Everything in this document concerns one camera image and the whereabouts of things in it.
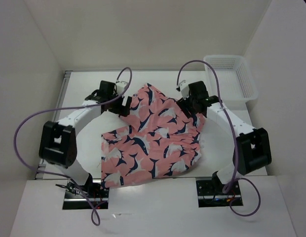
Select pink shark print shorts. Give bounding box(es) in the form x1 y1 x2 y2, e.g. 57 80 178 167
101 83 205 189

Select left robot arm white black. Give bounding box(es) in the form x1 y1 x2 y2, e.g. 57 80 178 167
39 81 132 198

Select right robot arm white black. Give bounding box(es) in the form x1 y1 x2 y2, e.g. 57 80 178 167
176 80 272 194

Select white plastic basket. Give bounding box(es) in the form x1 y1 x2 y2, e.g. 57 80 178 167
203 55 258 104

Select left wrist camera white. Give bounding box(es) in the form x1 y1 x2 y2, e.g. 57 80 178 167
115 81 128 95

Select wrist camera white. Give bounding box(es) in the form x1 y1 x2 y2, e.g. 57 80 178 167
115 81 128 95
176 80 190 100

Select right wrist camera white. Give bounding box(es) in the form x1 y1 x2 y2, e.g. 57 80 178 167
176 80 190 100

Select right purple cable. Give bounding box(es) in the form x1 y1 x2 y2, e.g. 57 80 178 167
177 60 262 217

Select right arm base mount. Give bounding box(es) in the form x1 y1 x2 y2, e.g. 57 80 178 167
195 177 243 208

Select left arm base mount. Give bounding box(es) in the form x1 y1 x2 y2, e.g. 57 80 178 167
55 182 109 210

